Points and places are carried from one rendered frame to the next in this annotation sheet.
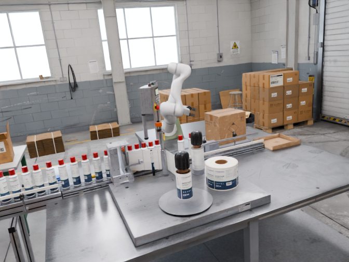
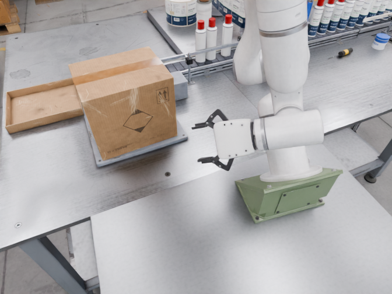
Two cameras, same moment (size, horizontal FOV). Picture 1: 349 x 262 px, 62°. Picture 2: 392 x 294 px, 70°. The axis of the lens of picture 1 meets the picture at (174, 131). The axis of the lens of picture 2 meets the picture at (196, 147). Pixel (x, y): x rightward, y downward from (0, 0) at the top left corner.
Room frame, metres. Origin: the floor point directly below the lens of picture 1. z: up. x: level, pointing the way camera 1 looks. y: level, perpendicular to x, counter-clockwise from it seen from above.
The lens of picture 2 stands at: (3.51, -0.26, 1.63)
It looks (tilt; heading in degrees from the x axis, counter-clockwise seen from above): 47 degrees down; 178
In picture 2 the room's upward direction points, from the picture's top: straight up
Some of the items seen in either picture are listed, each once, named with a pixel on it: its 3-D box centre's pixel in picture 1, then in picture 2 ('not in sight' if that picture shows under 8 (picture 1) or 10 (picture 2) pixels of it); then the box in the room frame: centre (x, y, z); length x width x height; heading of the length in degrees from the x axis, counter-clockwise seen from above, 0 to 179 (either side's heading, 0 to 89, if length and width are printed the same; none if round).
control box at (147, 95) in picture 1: (149, 99); not in sight; (2.15, 0.16, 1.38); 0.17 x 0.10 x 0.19; 167
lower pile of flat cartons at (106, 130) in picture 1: (104, 130); not in sight; (6.42, 1.59, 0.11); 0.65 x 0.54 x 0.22; 106
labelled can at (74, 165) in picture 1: (75, 171); (346, 11); (1.85, 0.69, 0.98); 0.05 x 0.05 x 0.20
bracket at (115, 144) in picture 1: (117, 144); not in sight; (1.86, 0.39, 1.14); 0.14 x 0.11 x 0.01; 111
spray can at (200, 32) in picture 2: not in sight; (200, 42); (2.19, -0.18, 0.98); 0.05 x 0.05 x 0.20
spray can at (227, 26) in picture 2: (181, 147); (227, 36); (2.13, -0.04, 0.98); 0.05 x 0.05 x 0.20
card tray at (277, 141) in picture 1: (276, 141); (44, 102); (2.47, -0.90, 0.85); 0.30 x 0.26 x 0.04; 111
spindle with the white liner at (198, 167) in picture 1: (197, 152); (203, 7); (1.88, -0.14, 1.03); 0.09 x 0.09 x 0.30
